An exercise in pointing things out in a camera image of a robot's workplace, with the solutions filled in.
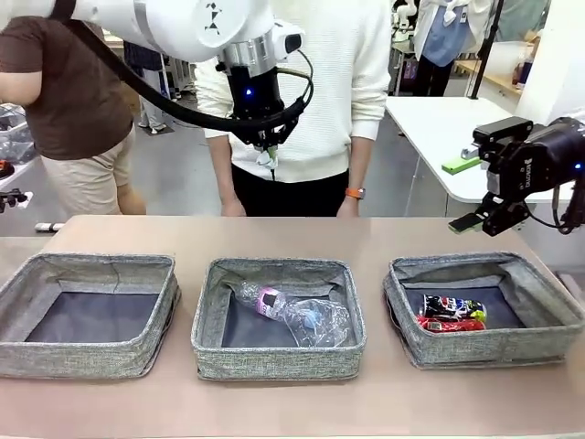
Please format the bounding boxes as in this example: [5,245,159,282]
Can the pink label plastic bottle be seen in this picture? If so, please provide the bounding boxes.
[235,281,322,330]

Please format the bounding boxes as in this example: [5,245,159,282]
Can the person's left hand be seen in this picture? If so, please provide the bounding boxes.
[335,197,361,219]

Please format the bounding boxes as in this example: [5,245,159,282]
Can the wooden desk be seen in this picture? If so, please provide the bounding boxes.
[456,61,525,97]

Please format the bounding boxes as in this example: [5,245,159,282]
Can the thin dark camera cable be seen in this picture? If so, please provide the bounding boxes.
[276,48,316,120]

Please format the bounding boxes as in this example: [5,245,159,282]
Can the black trousers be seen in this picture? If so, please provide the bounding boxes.
[230,162,356,219]

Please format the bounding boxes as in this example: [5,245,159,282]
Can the person in blue shirt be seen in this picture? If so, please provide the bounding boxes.
[413,0,493,98]

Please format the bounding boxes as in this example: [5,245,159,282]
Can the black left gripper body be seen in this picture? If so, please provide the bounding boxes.
[226,63,287,134]

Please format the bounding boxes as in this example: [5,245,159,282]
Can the black clamp with white tip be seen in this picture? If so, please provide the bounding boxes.
[0,187,34,214]

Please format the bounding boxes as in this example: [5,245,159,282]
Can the crushed red soda can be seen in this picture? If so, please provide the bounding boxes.
[414,315,486,333]

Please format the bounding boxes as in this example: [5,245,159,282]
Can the dark drink bottle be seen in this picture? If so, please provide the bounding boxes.
[514,45,537,88]

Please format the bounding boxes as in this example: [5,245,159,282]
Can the person in brown shirt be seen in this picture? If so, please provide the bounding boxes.
[0,16,148,217]

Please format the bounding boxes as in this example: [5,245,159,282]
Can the grey fabric basket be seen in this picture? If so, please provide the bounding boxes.
[382,250,585,370]
[0,252,182,380]
[190,256,368,383]

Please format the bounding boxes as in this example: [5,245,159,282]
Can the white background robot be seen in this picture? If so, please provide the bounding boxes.
[390,0,420,47]

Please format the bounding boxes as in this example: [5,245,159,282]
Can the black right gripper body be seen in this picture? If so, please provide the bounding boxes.
[487,117,585,202]

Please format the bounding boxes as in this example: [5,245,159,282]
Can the person's right forearm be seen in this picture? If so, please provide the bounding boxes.
[207,136,237,205]

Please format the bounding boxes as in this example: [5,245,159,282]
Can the person's right hand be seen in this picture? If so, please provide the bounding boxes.
[220,197,248,218]

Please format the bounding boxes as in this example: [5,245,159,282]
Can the person in dark plaid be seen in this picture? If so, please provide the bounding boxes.
[122,40,169,134]

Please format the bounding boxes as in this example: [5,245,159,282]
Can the person's left forearm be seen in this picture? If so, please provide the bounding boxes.
[349,136,369,191]

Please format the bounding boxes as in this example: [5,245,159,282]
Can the translucent white storage bin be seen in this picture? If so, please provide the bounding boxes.
[486,40,536,92]

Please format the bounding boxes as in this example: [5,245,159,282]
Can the person in white sweater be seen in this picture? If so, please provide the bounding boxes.
[194,0,393,184]

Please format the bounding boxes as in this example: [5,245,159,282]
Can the clear plastic storage box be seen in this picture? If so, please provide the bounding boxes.
[0,103,40,164]

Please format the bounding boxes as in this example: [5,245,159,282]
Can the black pepsi can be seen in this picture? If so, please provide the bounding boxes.
[420,294,488,321]

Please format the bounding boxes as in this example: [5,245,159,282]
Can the black vertical pole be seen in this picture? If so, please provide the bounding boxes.
[470,0,506,102]

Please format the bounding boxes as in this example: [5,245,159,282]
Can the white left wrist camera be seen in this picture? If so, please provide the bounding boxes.
[272,25,306,60]

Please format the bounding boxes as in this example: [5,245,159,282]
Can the white side table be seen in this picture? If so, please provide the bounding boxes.
[0,159,40,188]

